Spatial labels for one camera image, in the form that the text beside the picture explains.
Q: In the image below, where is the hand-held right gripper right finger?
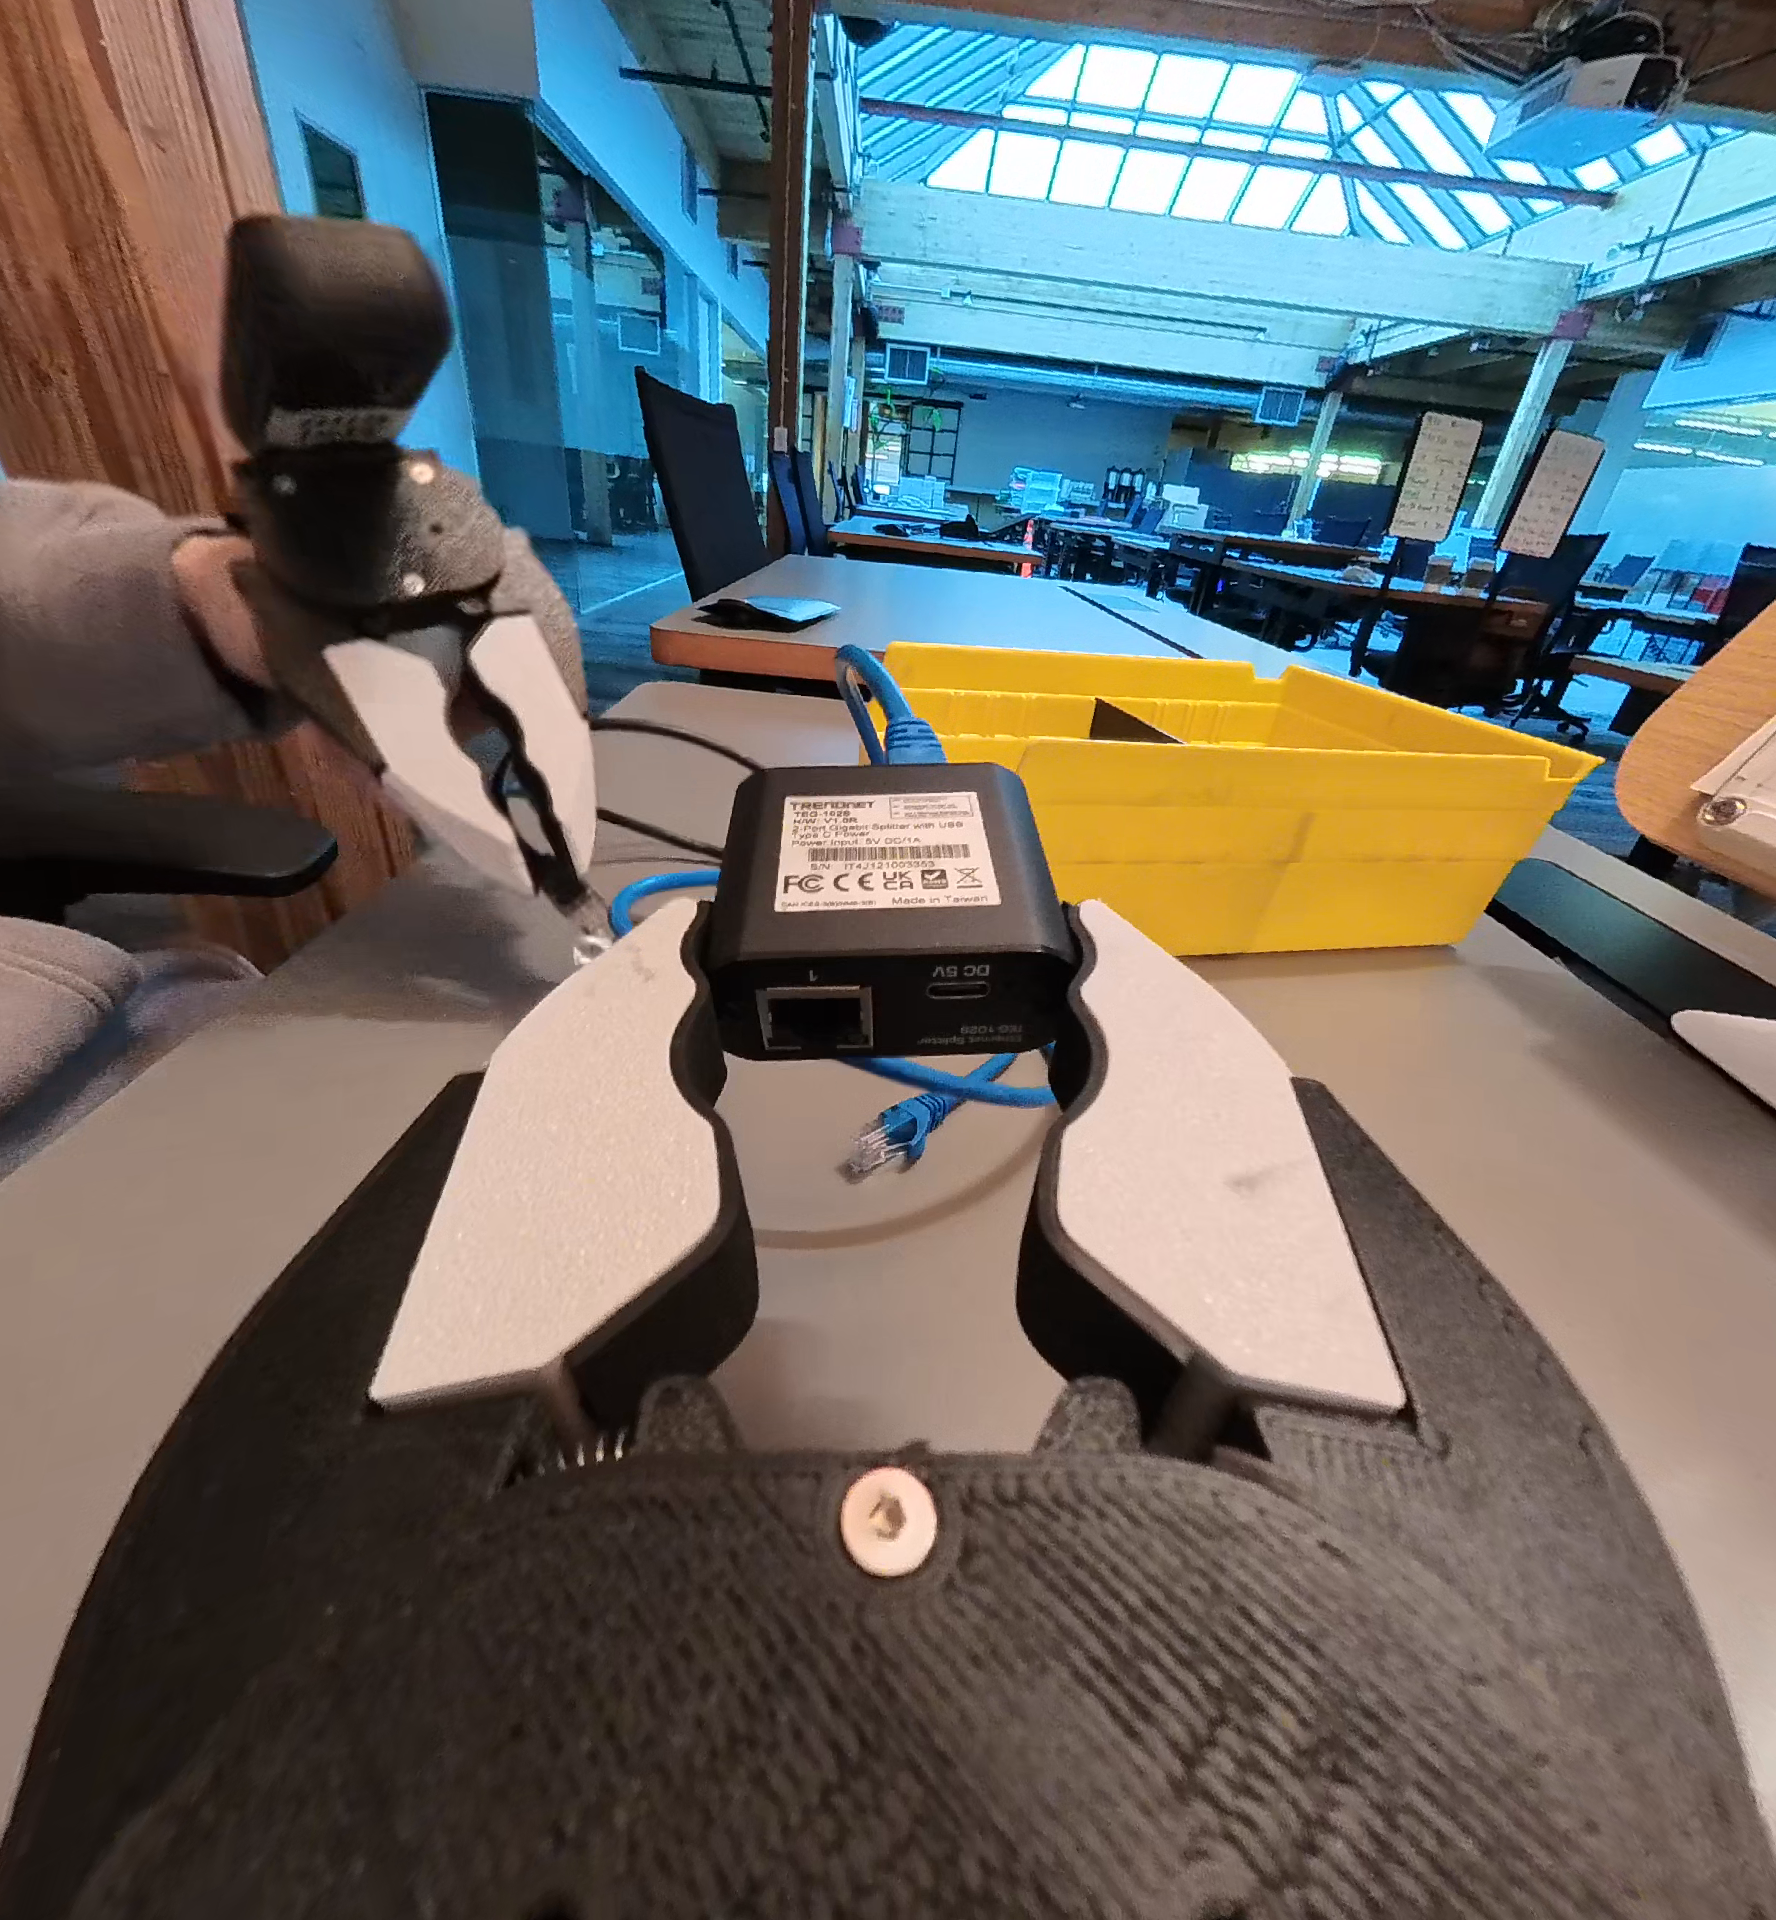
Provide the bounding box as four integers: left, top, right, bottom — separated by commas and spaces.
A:
1014, 896, 1411, 1445

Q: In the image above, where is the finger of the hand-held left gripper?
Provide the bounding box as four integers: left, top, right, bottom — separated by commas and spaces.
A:
457, 605, 599, 906
321, 624, 563, 906

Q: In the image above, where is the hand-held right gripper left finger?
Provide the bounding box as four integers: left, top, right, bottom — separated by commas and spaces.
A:
372, 896, 761, 1426

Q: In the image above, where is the black ethernet cable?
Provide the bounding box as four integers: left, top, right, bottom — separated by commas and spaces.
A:
571, 716, 756, 965

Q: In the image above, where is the blue ethernet cable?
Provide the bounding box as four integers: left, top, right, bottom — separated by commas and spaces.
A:
610, 646, 1062, 1188

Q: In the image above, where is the yellow plastic bin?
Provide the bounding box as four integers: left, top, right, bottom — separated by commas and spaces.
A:
879, 644, 1603, 959

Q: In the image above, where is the black ethernet splitter box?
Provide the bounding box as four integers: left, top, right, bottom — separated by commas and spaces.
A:
700, 762, 1082, 1060

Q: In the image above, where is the person's left forearm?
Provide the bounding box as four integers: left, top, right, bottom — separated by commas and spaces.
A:
0, 480, 252, 796

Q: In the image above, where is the grey desk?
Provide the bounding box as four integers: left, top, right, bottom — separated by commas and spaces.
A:
0, 681, 1776, 1920

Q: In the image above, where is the black desk pad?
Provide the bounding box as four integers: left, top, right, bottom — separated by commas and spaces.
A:
1488, 855, 1776, 1039

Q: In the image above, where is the person's left hand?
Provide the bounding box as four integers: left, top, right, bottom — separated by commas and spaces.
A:
168, 514, 308, 733

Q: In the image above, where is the black chair armrest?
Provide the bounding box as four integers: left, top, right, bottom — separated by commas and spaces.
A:
0, 787, 339, 920

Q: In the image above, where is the wide wooden pillar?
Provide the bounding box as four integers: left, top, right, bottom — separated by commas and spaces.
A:
0, 0, 425, 962

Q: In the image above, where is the person's grey sweatshirt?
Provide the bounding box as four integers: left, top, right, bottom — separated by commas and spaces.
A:
0, 855, 265, 1202

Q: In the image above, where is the wooden document board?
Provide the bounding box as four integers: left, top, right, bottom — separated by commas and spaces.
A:
1615, 541, 1776, 932

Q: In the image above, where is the white whiteboard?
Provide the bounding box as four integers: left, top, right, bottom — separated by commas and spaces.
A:
1497, 432, 1606, 562
1390, 411, 1483, 542

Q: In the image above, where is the ceiling projector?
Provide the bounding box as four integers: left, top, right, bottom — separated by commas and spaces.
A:
1485, 51, 1687, 170

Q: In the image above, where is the thin wooden post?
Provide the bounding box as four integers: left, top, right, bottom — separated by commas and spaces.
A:
767, 0, 819, 452

